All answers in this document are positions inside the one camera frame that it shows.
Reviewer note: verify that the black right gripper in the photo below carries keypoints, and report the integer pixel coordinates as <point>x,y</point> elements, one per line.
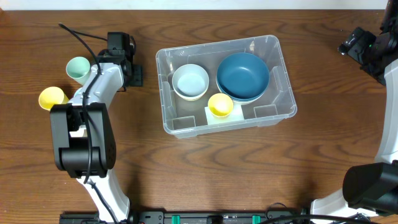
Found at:
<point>369,41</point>

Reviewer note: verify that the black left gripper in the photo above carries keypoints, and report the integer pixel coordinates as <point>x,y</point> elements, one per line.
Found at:
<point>138,75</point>

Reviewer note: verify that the green cup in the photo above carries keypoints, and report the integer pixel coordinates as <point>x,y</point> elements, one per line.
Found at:
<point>78,69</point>

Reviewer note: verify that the light grey bowl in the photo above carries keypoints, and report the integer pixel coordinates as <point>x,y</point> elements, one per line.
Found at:
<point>190,80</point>

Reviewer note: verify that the white bowl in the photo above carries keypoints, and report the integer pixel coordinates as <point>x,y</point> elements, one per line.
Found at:
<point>190,98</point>

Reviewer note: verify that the yellow cup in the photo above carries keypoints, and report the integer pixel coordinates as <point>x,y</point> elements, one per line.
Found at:
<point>52,96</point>
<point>220,105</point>

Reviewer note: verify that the clear plastic storage container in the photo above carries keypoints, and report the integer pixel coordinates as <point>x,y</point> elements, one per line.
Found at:
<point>185,119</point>

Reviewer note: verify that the dark blue bowl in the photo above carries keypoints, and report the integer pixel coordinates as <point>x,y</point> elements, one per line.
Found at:
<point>239,99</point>
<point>243,75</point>

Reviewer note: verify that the light blue cup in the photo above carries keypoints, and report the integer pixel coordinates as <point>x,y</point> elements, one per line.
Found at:
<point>77,92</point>

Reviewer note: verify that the beige bowl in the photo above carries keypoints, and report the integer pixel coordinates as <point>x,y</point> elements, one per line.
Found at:
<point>243,102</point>

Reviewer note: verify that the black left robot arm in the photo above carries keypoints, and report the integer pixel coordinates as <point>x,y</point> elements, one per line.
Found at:
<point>83,140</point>

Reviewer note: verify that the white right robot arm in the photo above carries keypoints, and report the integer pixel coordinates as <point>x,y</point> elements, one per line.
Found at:
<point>369,189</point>

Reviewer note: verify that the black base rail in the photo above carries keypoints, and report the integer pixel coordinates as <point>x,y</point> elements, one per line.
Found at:
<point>273,216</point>

